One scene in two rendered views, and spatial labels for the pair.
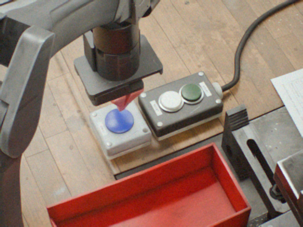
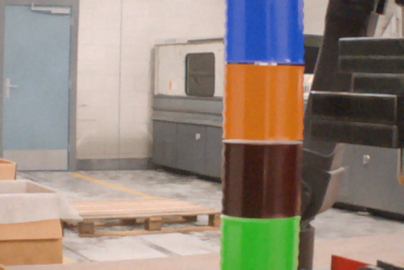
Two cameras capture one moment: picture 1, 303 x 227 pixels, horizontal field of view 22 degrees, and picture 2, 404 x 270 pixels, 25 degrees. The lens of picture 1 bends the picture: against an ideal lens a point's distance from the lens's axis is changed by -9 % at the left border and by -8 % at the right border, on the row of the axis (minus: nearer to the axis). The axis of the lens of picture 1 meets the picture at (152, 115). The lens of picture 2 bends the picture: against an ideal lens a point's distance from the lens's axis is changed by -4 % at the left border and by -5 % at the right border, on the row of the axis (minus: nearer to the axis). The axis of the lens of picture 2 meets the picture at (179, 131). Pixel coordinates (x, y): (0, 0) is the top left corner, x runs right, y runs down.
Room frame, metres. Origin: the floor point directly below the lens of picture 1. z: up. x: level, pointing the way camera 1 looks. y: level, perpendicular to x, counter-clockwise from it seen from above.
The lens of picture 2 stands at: (0.15, -0.90, 1.15)
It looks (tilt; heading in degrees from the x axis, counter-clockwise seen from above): 3 degrees down; 86
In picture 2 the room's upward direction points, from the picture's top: 1 degrees clockwise
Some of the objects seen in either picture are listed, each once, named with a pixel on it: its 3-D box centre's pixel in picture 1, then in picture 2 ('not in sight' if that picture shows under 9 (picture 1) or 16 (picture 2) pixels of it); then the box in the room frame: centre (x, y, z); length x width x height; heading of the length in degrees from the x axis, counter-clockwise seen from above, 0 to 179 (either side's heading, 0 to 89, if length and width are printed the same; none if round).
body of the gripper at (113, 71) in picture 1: (116, 54); not in sight; (0.65, 0.04, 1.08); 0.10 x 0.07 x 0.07; 115
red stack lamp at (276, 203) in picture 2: not in sight; (262, 177); (0.22, -0.47, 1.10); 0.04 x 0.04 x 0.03
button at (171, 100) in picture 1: (171, 103); not in sight; (0.69, -0.03, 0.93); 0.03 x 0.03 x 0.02
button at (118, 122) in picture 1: (119, 122); not in sight; (0.65, 0.05, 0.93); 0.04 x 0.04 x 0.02
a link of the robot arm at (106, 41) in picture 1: (117, 21); not in sight; (0.66, 0.04, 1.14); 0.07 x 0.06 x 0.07; 152
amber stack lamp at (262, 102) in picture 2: not in sight; (263, 102); (0.22, -0.47, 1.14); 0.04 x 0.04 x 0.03
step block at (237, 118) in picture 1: (242, 142); not in sight; (0.61, -0.12, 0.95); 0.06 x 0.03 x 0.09; 25
